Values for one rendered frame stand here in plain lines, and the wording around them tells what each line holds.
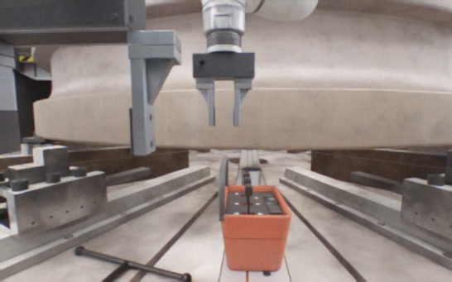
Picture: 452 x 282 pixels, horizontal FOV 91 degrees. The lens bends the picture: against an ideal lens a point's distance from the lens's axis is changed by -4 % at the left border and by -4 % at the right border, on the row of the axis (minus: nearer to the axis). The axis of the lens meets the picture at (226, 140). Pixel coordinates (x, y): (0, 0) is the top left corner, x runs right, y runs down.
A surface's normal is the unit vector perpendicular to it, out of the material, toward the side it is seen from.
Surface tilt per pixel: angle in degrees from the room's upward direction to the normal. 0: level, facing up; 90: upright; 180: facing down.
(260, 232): 97
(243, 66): 90
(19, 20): 90
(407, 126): 90
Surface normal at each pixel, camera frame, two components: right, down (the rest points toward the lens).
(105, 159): 0.64, 0.07
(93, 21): 0.01, 0.11
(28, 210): 0.88, 0.04
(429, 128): 0.26, 0.10
